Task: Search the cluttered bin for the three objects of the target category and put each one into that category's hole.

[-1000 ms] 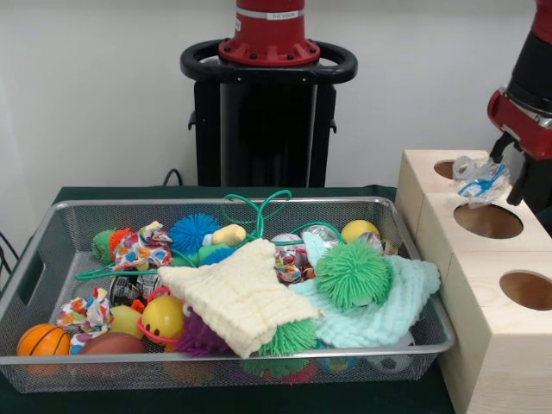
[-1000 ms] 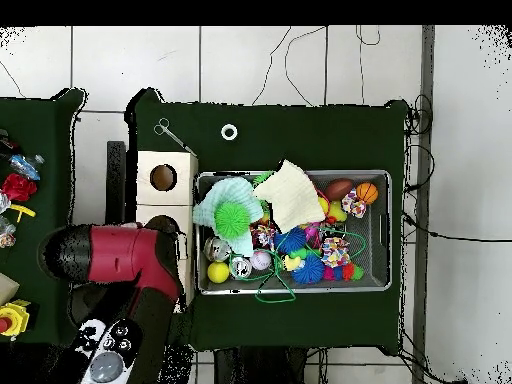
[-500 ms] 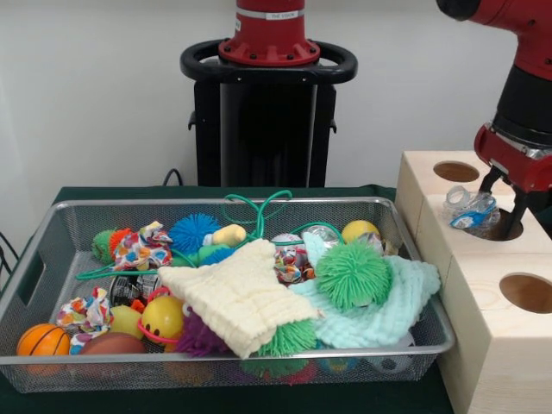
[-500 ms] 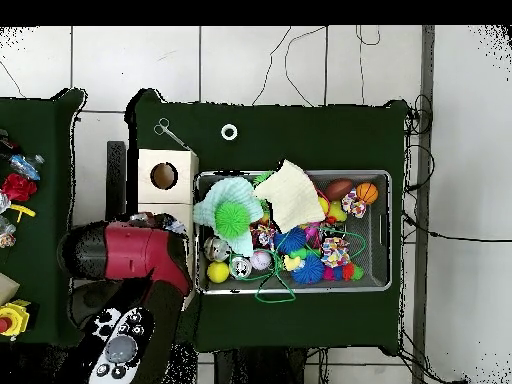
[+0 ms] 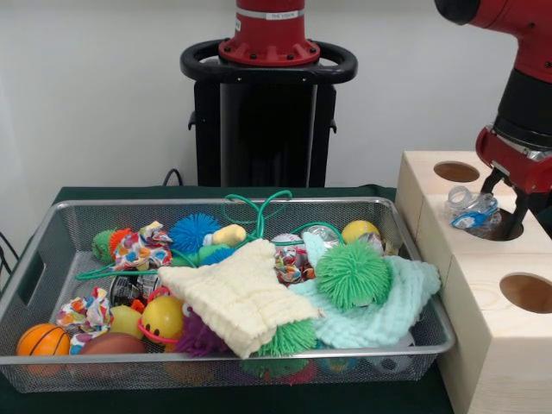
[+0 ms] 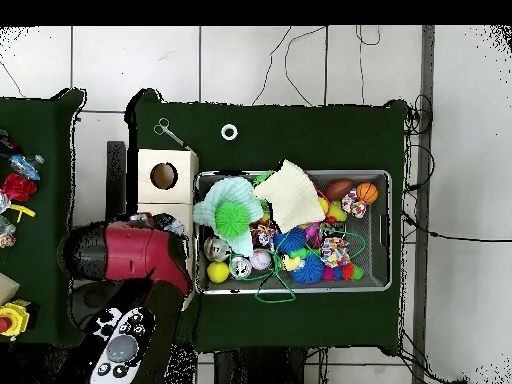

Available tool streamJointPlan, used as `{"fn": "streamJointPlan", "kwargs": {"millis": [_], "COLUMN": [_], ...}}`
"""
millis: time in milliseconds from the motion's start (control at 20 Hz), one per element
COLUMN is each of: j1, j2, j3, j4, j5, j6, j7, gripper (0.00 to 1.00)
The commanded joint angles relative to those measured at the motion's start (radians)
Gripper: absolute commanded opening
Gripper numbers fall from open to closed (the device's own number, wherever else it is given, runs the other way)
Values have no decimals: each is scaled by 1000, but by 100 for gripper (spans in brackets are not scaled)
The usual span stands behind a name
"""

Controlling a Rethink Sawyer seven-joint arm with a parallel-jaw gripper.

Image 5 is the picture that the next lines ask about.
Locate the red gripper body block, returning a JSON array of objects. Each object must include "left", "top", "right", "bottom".
[{"left": 475, "top": 127, "right": 552, "bottom": 195}]

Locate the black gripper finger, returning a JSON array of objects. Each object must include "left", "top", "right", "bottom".
[
  {"left": 480, "top": 166, "right": 502, "bottom": 195},
  {"left": 504, "top": 191, "right": 530, "bottom": 240}
]

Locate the squashed clear water bottle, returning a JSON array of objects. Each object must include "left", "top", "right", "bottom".
[{"left": 443, "top": 185, "right": 504, "bottom": 237}]

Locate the light blue muslin cloth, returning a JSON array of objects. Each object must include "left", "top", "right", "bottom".
[{"left": 288, "top": 235, "right": 442, "bottom": 348}]

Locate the small green spiky toy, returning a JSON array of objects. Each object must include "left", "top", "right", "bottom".
[{"left": 316, "top": 240, "right": 392, "bottom": 311}]

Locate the large green spiky toy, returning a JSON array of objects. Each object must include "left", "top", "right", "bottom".
[{"left": 256, "top": 318, "right": 318, "bottom": 357}]

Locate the cream knitted cloth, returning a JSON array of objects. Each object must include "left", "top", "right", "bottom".
[{"left": 157, "top": 239, "right": 323, "bottom": 359}]

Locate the wooden box with three holes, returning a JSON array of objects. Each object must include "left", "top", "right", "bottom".
[{"left": 395, "top": 149, "right": 552, "bottom": 414}]

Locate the black upright panel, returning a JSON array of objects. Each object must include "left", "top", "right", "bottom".
[{"left": 528, "top": 191, "right": 552, "bottom": 239}]

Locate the plain yellow ball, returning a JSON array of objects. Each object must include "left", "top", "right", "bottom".
[{"left": 341, "top": 219, "right": 380, "bottom": 245}]

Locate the blue spiky ball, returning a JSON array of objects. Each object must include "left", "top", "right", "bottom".
[{"left": 198, "top": 245, "right": 236, "bottom": 267}]

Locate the yellow smiley ball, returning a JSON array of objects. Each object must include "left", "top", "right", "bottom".
[{"left": 141, "top": 295, "right": 185, "bottom": 342}]

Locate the dark green tablecloth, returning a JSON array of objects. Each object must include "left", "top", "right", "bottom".
[{"left": 0, "top": 185, "right": 458, "bottom": 414}]

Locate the brown football toy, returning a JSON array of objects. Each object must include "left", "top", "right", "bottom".
[{"left": 79, "top": 331, "right": 147, "bottom": 355}]

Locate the colourful spotted cloth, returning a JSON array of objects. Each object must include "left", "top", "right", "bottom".
[{"left": 55, "top": 287, "right": 114, "bottom": 354}]

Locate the orange basketball toy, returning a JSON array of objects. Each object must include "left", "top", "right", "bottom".
[{"left": 16, "top": 323, "right": 71, "bottom": 372}]

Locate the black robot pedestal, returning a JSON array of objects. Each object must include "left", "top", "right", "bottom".
[{"left": 179, "top": 39, "right": 359, "bottom": 187}]

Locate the thin black cable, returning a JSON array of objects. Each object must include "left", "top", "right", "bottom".
[{"left": 162, "top": 167, "right": 185, "bottom": 187}]

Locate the wire mesh bin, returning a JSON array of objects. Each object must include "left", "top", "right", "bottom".
[{"left": 0, "top": 197, "right": 457, "bottom": 394}]

